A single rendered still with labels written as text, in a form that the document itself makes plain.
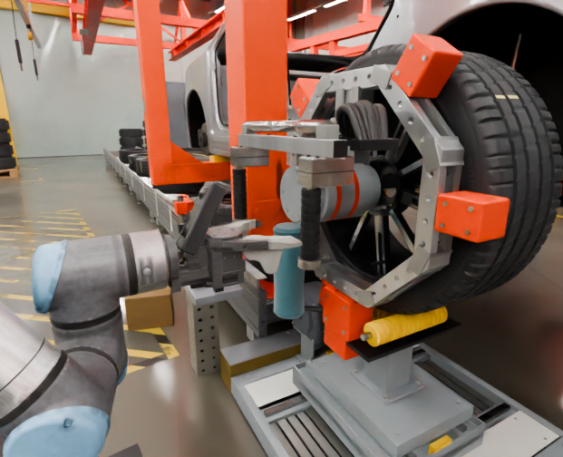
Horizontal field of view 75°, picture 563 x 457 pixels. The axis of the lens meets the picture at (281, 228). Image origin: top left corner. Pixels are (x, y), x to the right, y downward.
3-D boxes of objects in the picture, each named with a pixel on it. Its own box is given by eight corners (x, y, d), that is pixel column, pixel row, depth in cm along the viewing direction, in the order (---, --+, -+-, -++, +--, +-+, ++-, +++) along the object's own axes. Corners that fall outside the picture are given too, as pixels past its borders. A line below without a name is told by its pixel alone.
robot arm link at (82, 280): (41, 300, 54) (28, 236, 51) (132, 284, 60) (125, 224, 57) (35, 333, 46) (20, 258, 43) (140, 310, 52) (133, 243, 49)
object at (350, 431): (481, 447, 110) (486, 420, 107) (391, 503, 93) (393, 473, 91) (368, 356, 152) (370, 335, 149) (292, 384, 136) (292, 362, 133)
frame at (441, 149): (441, 335, 78) (480, 52, 63) (419, 343, 75) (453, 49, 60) (305, 256, 124) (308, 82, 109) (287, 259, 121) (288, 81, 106)
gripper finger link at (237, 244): (272, 245, 60) (219, 243, 61) (272, 234, 59) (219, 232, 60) (266, 254, 55) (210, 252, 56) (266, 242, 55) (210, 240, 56)
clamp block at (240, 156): (269, 166, 96) (269, 145, 94) (237, 168, 91) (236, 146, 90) (261, 164, 100) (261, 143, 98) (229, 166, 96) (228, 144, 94)
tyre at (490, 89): (567, 326, 79) (567, 1, 72) (499, 358, 69) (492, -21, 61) (364, 274, 138) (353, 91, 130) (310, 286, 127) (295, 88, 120)
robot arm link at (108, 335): (48, 420, 49) (31, 337, 45) (71, 364, 59) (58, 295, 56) (125, 405, 51) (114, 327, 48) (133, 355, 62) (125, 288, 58)
